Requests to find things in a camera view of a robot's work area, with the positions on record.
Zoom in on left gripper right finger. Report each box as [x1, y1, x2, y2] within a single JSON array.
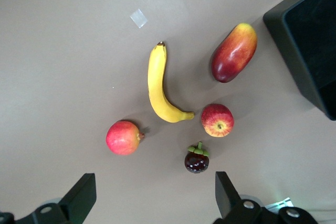
[[214, 171, 279, 224]]

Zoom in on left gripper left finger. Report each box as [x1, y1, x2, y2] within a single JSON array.
[[15, 173, 97, 224]]

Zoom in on yellow banana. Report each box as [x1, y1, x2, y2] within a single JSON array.
[[147, 41, 196, 124]]

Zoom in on black rectangular plastic tray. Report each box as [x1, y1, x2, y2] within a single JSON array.
[[262, 0, 336, 121]]

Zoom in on dark purple mangosteen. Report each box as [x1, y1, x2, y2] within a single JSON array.
[[184, 141, 211, 175]]

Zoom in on red yellow apple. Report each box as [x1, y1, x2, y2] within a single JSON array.
[[201, 103, 235, 138]]

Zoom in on red yellow mango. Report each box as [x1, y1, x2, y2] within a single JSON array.
[[211, 23, 258, 83]]

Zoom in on small clear tape piece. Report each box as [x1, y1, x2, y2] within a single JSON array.
[[129, 8, 148, 29]]

